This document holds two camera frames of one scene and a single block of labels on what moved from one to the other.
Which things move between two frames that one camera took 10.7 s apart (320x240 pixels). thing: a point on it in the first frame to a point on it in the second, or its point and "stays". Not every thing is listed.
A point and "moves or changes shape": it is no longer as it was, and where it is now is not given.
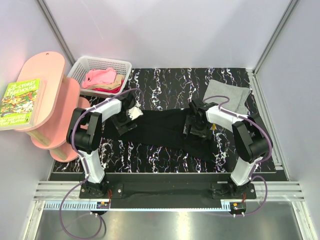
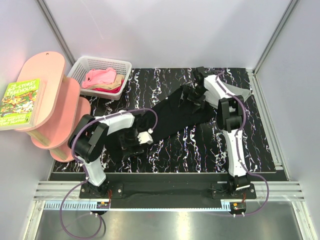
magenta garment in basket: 114,90 stays
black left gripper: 121,127 to 127,148
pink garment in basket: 97,77 stays
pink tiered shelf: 58,97 stays
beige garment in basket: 117,84 stays
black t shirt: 164,127 moves or changes shape
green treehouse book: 20,103 stays
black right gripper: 191,120 to 199,103
